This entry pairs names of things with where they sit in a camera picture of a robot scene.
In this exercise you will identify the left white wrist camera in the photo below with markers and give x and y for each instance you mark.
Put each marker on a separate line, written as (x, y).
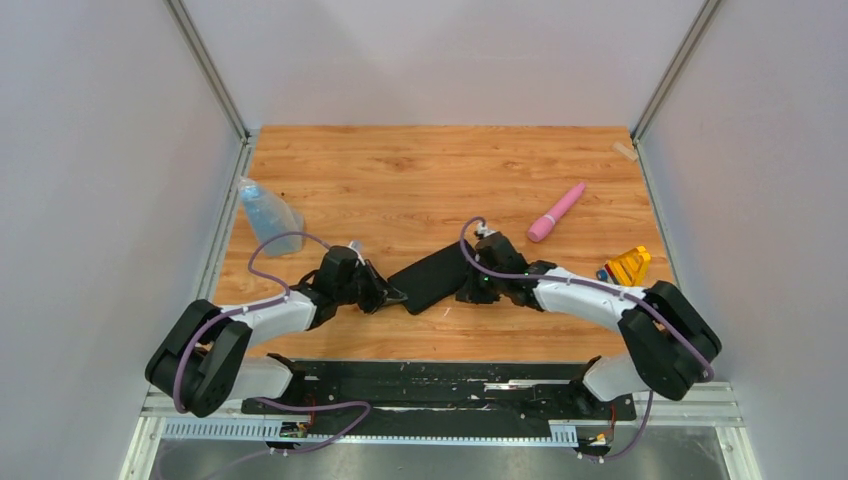
(356, 246)

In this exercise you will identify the black zippered tool case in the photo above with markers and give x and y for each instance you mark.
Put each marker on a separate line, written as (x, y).
(432, 278)

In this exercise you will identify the clear blue spray bottle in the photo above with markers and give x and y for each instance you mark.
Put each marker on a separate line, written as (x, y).
(270, 216)

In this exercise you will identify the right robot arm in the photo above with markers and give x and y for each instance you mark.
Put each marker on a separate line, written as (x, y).
(669, 346)

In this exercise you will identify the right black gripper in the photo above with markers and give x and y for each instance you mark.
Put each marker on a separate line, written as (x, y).
(471, 294)

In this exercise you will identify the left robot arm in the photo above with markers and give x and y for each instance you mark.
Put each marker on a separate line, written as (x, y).
(202, 363)

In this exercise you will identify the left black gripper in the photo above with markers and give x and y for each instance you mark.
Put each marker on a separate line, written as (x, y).
(380, 294)

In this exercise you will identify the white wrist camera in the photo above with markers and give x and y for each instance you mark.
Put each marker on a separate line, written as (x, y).
(356, 246)
(482, 231)

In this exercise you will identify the tape piece on table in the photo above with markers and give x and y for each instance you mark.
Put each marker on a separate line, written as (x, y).
(625, 150)

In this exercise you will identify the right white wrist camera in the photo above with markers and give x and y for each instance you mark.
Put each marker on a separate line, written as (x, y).
(482, 231)

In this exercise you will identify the pink hair trimmer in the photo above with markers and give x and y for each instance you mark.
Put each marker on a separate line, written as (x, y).
(543, 226)

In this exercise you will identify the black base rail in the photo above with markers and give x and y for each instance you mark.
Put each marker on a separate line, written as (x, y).
(453, 399)

